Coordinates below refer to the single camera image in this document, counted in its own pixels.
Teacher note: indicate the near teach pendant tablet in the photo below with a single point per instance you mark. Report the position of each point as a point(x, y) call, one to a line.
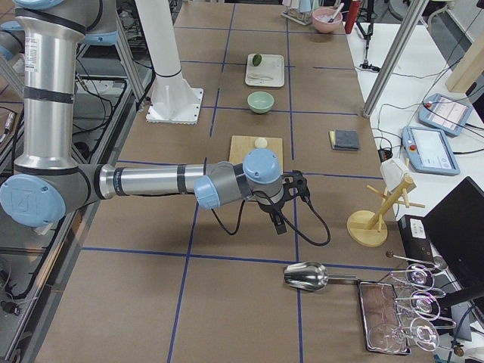
point(429, 151)

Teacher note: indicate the wooden cutting board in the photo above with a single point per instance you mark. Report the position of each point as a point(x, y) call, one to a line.
point(238, 149)

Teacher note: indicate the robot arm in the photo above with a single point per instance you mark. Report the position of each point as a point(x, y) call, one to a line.
point(48, 183)

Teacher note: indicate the pink bowl with ice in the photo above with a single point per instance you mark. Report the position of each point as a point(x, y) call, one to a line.
point(323, 20)

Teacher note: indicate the white bear serving tray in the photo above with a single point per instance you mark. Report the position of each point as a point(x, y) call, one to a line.
point(272, 65)

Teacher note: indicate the metal scoop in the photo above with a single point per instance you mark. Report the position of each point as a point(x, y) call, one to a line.
point(313, 276)

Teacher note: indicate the white steamed bun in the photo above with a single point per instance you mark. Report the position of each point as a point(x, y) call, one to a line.
point(261, 143)

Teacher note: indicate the far teach pendant tablet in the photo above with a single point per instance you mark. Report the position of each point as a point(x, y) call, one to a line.
point(442, 112)

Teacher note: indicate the teach pendant tablet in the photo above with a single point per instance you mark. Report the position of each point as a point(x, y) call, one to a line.
point(442, 112)
point(429, 151)

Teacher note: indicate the wooden mug tree stand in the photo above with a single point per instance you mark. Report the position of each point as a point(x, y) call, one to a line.
point(368, 228)

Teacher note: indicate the dark wooden tray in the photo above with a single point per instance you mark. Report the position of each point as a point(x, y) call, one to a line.
point(377, 307)

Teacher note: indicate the white mug on stand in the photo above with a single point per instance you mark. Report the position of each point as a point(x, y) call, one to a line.
point(393, 171)

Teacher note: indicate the light green bowl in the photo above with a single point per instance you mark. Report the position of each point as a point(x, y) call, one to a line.
point(260, 102)

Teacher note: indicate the green avocado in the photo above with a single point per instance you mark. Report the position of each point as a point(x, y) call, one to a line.
point(256, 60)

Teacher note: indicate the metal rod in bowl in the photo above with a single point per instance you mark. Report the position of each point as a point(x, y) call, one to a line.
point(336, 13)

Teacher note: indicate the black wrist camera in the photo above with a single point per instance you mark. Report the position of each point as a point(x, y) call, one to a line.
point(295, 185)

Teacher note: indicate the glass on rack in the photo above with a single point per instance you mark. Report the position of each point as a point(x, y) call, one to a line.
point(425, 305)
point(419, 276)
point(423, 333)

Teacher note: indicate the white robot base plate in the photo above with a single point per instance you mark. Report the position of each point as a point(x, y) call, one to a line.
point(173, 100)

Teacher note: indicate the red cylinder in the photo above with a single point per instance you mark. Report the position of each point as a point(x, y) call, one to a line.
point(352, 15)

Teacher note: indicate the black tripod stick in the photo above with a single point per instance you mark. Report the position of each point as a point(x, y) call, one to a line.
point(367, 35)

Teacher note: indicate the black laptop monitor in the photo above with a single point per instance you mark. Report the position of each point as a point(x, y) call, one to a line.
point(455, 226)

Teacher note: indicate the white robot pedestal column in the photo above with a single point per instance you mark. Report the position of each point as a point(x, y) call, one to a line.
point(156, 21)

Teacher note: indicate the aluminium frame post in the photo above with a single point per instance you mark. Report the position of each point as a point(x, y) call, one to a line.
point(395, 51)

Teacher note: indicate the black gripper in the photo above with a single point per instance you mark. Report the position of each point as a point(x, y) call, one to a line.
point(271, 209)

